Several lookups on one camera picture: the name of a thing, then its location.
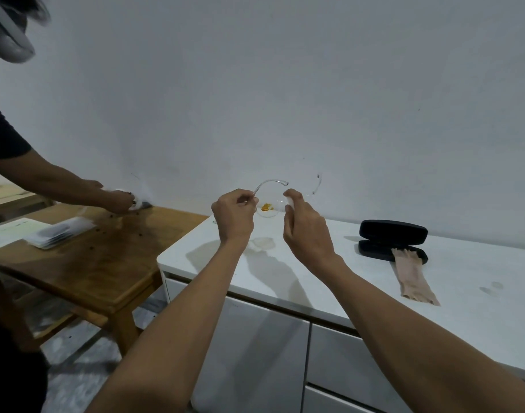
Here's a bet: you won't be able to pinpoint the beige cleaning cloth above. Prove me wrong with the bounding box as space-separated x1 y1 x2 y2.
390 248 441 307

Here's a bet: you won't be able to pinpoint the black glasses case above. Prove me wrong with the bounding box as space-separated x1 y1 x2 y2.
358 219 430 265

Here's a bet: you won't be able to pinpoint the dark wooden table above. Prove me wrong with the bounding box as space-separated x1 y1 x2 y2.
0 165 210 357

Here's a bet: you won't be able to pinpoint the person's left forearm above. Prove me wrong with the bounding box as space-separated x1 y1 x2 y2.
86 238 250 413

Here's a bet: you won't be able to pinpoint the clear frame eyeglasses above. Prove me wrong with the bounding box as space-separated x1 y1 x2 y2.
245 173 324 220

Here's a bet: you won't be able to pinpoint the another person's forearm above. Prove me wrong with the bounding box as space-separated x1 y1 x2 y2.
0 148 113 208

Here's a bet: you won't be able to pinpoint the person's right hand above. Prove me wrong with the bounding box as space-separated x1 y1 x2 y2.
282 188 347 276

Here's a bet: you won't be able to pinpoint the person's right forearm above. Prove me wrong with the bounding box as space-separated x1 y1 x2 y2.
318 255 525 413

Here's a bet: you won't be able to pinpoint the white paper sheet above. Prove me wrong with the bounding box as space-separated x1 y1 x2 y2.
0 217 50 249

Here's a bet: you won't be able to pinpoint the person's left hand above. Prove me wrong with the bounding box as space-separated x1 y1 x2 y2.
210 189 260 246

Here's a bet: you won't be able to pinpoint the white drawer cabinet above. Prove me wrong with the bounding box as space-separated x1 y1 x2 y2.
156 215 525 413

